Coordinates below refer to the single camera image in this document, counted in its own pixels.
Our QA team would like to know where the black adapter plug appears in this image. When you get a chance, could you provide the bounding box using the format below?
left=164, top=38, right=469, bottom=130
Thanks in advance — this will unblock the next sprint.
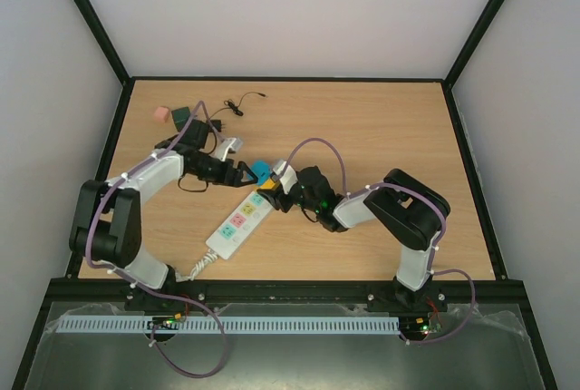
left=209, top=119, right=225, bottom=132

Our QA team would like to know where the green dragon cube plug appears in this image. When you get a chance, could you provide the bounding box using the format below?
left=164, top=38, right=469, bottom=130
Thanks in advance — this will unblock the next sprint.
left=171, top=107, right=190, bottom=132

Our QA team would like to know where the pink cube plug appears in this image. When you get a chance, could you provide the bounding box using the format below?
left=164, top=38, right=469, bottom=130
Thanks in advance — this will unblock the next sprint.
left=153, top=106, right=171, bottom=123

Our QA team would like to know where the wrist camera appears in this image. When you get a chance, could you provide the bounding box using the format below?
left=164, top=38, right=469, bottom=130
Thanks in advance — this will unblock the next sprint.
left=272, top=159, right=298, bottom=194
left=212, top=138, right=243, bottom=161

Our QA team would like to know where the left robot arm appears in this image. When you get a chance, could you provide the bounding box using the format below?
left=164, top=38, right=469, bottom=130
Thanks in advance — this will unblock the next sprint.
left=69, top=126, right=258, bottom=290

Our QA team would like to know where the blue cube plug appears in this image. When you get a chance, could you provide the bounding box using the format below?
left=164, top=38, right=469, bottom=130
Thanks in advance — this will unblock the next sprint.
left=250, top=161, right=271, bottom=186

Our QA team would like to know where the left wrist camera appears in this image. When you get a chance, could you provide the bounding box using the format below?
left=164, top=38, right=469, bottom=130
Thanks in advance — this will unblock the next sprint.
left=212, top=138, right=243, bottom=161

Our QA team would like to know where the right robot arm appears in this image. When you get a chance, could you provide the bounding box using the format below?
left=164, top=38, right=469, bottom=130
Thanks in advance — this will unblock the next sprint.
left=258, top=166, right=450, bottom=310

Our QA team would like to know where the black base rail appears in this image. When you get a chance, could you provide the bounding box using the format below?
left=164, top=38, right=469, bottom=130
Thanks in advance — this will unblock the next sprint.
left=121, top=278, right=450, bottom=318

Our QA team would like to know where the yellow cube plug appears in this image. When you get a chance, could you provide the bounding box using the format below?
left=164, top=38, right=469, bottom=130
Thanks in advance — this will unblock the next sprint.
left=256, top=178, right=280, bottom=191

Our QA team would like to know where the thin black adapter cable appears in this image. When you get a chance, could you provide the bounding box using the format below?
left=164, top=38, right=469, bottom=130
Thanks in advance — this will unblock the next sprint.
left=206, top=90, right=268, bottom=124

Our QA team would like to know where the light blue slotted cable duct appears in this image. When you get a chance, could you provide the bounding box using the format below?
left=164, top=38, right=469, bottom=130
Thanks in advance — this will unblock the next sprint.
left=55, top=316, right=400, bottom=336

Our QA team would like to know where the white coiled power cord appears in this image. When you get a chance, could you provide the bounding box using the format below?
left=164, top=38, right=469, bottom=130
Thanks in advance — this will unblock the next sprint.
left=175, top=249, right=218, bottom=283

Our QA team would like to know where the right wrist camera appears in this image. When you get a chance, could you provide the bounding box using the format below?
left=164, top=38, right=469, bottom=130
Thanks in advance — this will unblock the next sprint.
left=272, top=159, right=298, bottom=194

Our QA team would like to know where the white power strip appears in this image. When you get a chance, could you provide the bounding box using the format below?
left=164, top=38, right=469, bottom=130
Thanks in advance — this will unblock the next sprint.
left=206, top=191, right=273, bottom=259

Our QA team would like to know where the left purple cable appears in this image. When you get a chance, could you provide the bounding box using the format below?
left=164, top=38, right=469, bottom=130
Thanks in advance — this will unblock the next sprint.
left=84, top=100, right=227, bottom=378

